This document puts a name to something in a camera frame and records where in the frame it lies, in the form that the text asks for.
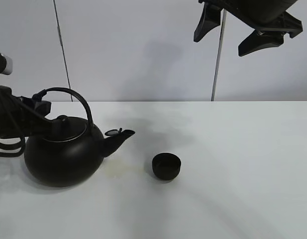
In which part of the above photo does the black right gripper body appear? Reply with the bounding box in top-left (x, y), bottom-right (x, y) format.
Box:
top-left (199, 0), bottom-right (303, 38)

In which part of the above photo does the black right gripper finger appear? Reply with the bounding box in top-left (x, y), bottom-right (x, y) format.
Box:
top-left (238, 30), bottom-right (285, 57)
top-left (194, 3), bottom-right (222, 42)

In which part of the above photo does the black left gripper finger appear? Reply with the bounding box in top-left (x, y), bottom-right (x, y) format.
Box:
top-left (31, 92), bottom-right (52, 117)

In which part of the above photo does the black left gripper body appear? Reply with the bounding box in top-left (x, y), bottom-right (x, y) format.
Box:
top-left (0, 86), bottom-right (56, 137)

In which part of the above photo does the black round teapot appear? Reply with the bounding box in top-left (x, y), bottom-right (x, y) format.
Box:
top-left (24, 87), bottom-right (135, 187)

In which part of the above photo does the small black teacup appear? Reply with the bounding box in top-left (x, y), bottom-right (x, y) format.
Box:
top-left (151, 152), bottom-right (182, 181)

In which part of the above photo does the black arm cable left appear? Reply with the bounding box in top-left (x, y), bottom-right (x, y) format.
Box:
top-left (0, 135), bottom-right (26, 157)

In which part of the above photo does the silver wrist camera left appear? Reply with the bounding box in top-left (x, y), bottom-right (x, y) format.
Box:
top-left (0, 53), bottom-right (13, 75)

